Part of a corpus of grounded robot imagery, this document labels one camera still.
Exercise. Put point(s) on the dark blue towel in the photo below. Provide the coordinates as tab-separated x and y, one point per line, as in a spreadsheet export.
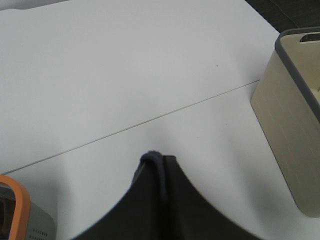
157	160

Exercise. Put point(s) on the grey perforated basket orange rim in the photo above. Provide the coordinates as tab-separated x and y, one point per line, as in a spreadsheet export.
20	218

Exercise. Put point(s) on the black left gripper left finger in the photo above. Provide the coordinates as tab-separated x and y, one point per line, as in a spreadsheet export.
139	215

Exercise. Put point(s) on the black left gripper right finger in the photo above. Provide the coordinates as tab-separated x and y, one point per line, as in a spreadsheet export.
190	215

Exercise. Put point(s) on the beige bin grey rim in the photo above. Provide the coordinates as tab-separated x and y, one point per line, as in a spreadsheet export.
286	103

